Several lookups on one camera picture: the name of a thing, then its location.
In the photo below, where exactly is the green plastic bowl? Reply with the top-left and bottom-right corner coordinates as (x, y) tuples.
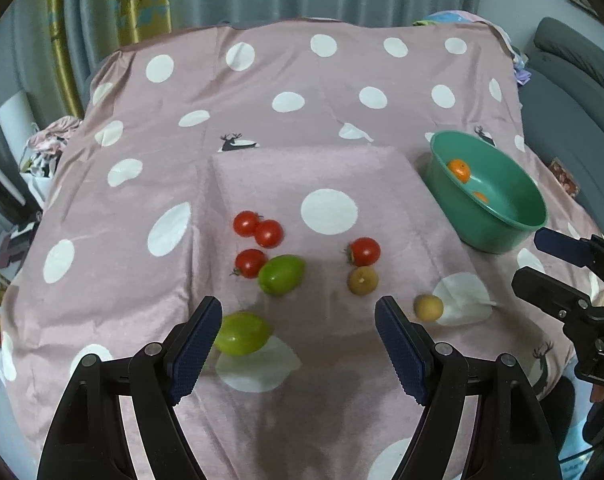
(422, 130), (548, 255)

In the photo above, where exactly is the large orange front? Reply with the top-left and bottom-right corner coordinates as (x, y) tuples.
(472, 191), (488, 204)

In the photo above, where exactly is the brown longan fruit front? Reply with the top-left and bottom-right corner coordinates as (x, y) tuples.
(413, 295), (444, 323)

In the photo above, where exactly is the brown longan fruit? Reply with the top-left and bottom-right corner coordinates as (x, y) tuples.
(347, 266), (379, 296)
(413, 295), (444, 323)

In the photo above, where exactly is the green fruit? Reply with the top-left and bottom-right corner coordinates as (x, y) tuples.
(257, 255), (306, 297)
(214, 311), (273, 356)

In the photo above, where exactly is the brown longan fruit back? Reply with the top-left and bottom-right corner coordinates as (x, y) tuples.
(347, 266), (379, 296)

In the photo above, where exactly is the large red tomato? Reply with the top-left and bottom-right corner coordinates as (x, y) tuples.
(346, 237), (381, 266)

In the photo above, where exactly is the small red tomato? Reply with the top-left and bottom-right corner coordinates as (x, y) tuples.
(232, 210), (262, 237)
(232, 248), (268, 280)
(254, 219), (285, 248)

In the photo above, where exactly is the person's right hand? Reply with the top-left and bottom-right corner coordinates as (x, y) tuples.
(590, 385), (604, 404)

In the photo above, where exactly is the grey sofa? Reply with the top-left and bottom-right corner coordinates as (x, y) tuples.
(518, 16), (604, 234)

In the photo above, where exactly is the colourful folded fabric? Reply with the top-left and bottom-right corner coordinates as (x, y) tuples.
(413, 10), (532, 86)

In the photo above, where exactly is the small red tomato back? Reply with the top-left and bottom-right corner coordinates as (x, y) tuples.
(232, 210), (262, 237)

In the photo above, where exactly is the small red tomato front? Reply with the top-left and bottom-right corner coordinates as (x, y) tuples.
(254, 219), (285, 248)

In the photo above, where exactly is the crumpled clothes pile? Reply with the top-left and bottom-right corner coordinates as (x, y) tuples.
(19, 115), (83, 183)

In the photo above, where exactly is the pink polka dot cloth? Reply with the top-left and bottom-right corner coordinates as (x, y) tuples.
(0, 21), (600, 479)

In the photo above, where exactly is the white cylinder lamp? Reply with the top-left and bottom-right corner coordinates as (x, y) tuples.
(0, 90), (38, 159)

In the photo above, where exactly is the yellow patterned curtain band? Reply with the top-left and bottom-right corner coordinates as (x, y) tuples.
(46, 0), (172, 117)

